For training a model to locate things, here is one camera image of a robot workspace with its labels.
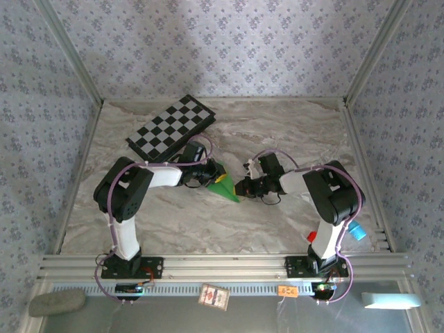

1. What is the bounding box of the black white folded chessboard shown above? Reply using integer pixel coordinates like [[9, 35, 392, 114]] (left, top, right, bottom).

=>
[[125, 94, 216, 171]]

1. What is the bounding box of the blue cylindrical bottle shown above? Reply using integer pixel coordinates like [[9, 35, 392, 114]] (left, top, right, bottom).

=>
[[348, 221, 368, 241]]

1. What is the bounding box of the small red card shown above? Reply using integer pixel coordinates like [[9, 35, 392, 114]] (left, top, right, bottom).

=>
[[198, 283, 231, 311]]

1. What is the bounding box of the orange tag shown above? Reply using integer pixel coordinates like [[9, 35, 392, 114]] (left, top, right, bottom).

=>
[[277, 284, 299, 298]]

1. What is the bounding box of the small circuit board with LED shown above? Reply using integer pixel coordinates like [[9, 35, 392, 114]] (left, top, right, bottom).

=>
[[311, 281, 338, 300], [114, 282, 155, 301]]

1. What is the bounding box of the white foam block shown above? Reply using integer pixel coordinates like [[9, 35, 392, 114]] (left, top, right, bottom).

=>
[[361, 292, 422, 310]]

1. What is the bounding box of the grey oval stone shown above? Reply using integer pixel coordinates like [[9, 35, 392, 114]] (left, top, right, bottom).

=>
[[28, 289, 87, 317]]

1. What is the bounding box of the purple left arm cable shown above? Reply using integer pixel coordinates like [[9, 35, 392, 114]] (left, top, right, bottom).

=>
[[94, 134, 213, 306]]

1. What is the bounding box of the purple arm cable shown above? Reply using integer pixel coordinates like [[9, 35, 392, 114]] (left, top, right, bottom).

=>
[[94, 134, 213, 306], [256, 148, 367, 306]]

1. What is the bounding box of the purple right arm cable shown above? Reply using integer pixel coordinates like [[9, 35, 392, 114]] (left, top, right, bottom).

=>
[[256, 148, 367, 306]]

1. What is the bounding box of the wide aluminium profile rail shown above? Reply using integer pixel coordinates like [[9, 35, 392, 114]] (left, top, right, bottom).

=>
[[37, 253, 416, 281]]

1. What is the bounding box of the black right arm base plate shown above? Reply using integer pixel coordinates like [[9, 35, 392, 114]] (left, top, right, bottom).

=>
[[284, 255, 350, 278]]

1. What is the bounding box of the aluminium side rail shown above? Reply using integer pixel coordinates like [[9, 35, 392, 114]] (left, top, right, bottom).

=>
[[339, 100, 397, 253], [53, 100, 105, 256]]

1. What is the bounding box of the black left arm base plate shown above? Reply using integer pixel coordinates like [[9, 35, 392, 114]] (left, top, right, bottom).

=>
[[100, 256, 164, 280]]

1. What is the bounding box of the slotted grey cable duct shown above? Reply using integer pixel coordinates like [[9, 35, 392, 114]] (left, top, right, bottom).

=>
[[51, 281, 334, 298]]

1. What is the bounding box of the aluminium frame post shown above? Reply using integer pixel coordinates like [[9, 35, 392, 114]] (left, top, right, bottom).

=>
[[34, 0, 105, 107], [342, 0, 416, 107]]

